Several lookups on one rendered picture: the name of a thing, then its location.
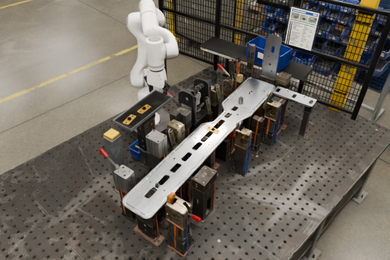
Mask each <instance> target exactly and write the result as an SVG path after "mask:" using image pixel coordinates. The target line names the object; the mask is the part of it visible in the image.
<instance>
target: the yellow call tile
mask: <svg viewBox="0 0 390 260"><path fill-rule="evenodd" d="M119 134H120V133H119V132H117V131H116V130H114V129H110V130H109V131H107V132H106V133H104V136H105V137H107V138H109V139H111V140H113V139H114V138H115V137H116V136H118V135H119Z"/></svg>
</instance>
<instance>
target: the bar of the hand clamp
mask: <svg viewBox="0 0 390 260"><path fill-rule="evenodd" d="M228 62H229V74H230V79H231V80H233V79H234V80H233V81H234V82H235V72H234V65H235V64H237V60H235V61H234V59H230V60H228Z"/></svg>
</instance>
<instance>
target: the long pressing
mask: <svg viewBox="0 0 390 260"><path fill-rule="evenodd" d="M275 89H276V87H275V86H274V85H272V84H269V83H267V82H263V81H261V80H258V79H255V78H252V77H249V78H247V79H246V80H245V81H244V82H243V83H242V84H241V85H240V86H239V87H238V88H237V89H235V90H234V91H233V92H232V93H231V94H230V95H229V96H228V97H227V98H226V99H225V100H224V101H223V102H222V104H221V106H222V108H223V113H222V114H221V115H219V116H218V117H217V118H216V119H215V120H214V121H213V122H205V123H202V124H200V125H199V126H198V127H197V128H196V129H195V130H194V131H193V132H192V133H191V134H190V135H189V136H188V137H187V138H186V139H184V140H183V141H182V142H181V143H180V144H179V145H178V146H177V147H176V148H175V149H173V151H171V152H170V153H169V155H167V156H166V158H164V159H163V160H162V161H161V162H160V163H159V164H158V165H157V166H156V167H155V168H153V169H152V170H151V171H150V172H149V173H148V174H147V175H146V176H145V177H144V178H143V179H142V180H141V181H140V182H139V183H138V184H137V185H136V186H134V187H133V188H132V189H131V190H130V191H129V192H128V193H127V194H126V195H125V196H124V197H123V199H122V203H123V205H124V206H125V207H126V208H127V209H129V210H131V211H132V212H134V213H135V214H137V215H139V216H140V217H141V218H143V219H150V218H152V217H153V216H154V215H155V214H156V213H157V212H158V211H159V210H160V208H161V207H162V206H163V205H164V204H165V203H166V202H167V196H168V195H169V194H170V192H174V193H175V192H176V191H177V190H178V189H179V188H180V187H181V186H182V185H183V184H184V183H185V182H186V181H187V180H188V179H189V178H190V176H191V175H192V174H193V173H194V172H195V171H196V170H197V168H198V167H199V166H200V165H201V164H202V163H203V162H204V161H205V160H206V159H207V158H208V157H209V156H210V155H211V154H212V152H213V151H214V150H215V149H216V148H217V147H218V146H219V145H220V144H221V143H222V142H223V141H224V140H225V139H226V138H227V136H228V135H229V134H230V133H231V132H232V131H233V130H234V129H235V127H236V124H237V122H238V121H239V120H244V119H246V118H249V117H251V116H252V115H253V114H254V113H255V112H256V111H257V109H258V108H259V107H260V106H261V105H262V104H263V103H264V101H265V100H266V98H267V94H268V93H269V92H270V91H272V92H273V91H274V90H275ZM251 91H252V92H251ZM249 92H250V94H249ZM240 96H242V97H243V104H239V103H238V102H239V97H240ZM233 107H238V109H237V110H236V111H233V110H232V108H233ZM227 113H230V114H232V115H231V116H230V117H229V118H226V117H225V115H227ZM237 114H238V115H237ZM220 120H224V121H225V122H224V123H223V124H222V125H221V126H220V127H219V128H218V130H220V133H218V134H215V133H213V134H212V135H211V136H210V137H209V138H208V139H207V140H206V141H205V142H202V141H201V139H202V138H203V137H204V136H205V135H206V134H207V133H209V132H210V131H209V130H207V129H206V128H207V127H208V126H212V127H214V126H216V124H217V123H218V122H219V121H220ZM197 143H202V145H201V146H200V147H199V148H198V149H197V150H193V149H192V148H193V147H194V146H195V145H196V144H197ZM208 144H209V145H208ZM187 153H191V154H192V155H191V156H190V157H189V158H188V159H187V160H186V161H183V160H182V158H183V157H184V156H185V155H186V154H187ZM174 158H175V159H174ZM176 164H180V165H181V167H180V168H179V169H178V170H177V171H176V172H174V173H172V172H171V171H170V170H171V169H172V168H173V167H174V166H175V165H176ZM165 175H168V176H169V179H168V180H167V181H166V182H165V183H164V184H163V185H160V187H159V188H156V187H155V183H157V182H159V181H160V180H161V179H162V178H163V177H164V176H165ZM152 188H155V189H157V191H156V192H155V193H154V194H153V195H152V196H151V197H150V198H146V197H145V195H146V194H147V193H148V192H149V191H150V190H151V189H152ZM164 190H165V191H164Z"/></svg>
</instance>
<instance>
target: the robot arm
mask: <svg viewBox="0 0 390 260"><path fill-rule="evenodd" d="M139 11H140V12H134V13H131V14H129V15H128V17H127V20H126V24H127V27H128V30H129V31H130V32H131V33H132V34H133V35H134V36H135V37H136V39H137V42H138V58H137V61H136V63H135V65H134V67H133V69H132V70H131V73H130V75H129V83H130V84H131V85H132V86H134V87H137V88H141V87H144V88H142V89H141V90H140V91H139V92H138V101H140V100H141V99H143V98H144V97H145V96H147V95H148V94H149V93H151V92H152V91H154V90H155V89H156V90H159V89H160V88H162V89H163V97H166V96H167V94H168V92H167V90H169V88H170V87H171V86H172V85H171V84H170V83H169V82H168V81H167V76H166V72H165V69H164V67H165V64H164V60H165V59H170V58H175V57H177V56H178V53H179V49H178V44H177V42H176V39H175V37H174V35H173V34H172V33H171V32H170V31H168V30H167V29H164V28H162V26H163V25H164V24H165V17H164V15H163V13H162V12H161V11H160V10H159V9H157V8H156V7H155V4H154V2H153V1H152V0H141V1H140V3H139ZM147 64H148V68H147V69H143V68H144V66H146V65H147ZM167 86H168V87H167ZM164 87H165V88H164ZM159 120H160V116H159V115H158V114H157V113H156V117H155V123H156V125H157V124H158V122H159Z"/></svg>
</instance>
